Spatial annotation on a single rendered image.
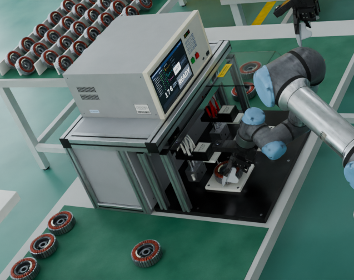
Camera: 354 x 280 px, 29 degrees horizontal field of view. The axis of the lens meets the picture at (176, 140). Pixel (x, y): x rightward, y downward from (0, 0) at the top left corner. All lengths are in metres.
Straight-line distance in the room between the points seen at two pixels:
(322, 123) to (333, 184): 1.81
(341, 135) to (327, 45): 1.52
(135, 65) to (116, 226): 0.65
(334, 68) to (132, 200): 1.12
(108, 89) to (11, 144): 2.68
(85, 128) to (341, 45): 1.34
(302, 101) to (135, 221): 0.99
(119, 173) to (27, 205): 1.89
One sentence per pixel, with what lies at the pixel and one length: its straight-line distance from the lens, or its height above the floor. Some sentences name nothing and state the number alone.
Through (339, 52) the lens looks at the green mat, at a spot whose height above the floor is 0.75.
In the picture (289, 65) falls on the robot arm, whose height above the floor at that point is 1.38.
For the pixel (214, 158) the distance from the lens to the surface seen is 2.66.
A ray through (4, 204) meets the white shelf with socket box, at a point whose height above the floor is 1.21.
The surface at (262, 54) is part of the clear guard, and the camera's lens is 2.83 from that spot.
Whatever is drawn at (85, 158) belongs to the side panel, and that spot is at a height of 1.01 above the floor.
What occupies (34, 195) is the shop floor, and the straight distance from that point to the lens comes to 4.55.
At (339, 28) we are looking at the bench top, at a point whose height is 0.75.
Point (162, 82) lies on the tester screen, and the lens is 2.52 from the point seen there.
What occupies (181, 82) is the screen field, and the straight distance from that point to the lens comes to 2.63.
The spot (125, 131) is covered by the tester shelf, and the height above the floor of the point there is 1.11.
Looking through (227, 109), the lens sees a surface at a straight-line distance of 2.83.
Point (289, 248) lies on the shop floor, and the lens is 3.47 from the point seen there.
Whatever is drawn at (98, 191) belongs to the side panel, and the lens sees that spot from 2.82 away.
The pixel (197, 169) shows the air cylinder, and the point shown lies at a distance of 2.73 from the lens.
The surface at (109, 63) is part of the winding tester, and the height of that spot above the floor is 1.32.
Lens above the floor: 2.43
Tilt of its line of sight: 33 degrees down
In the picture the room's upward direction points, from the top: 21 degrees counter-clockwise
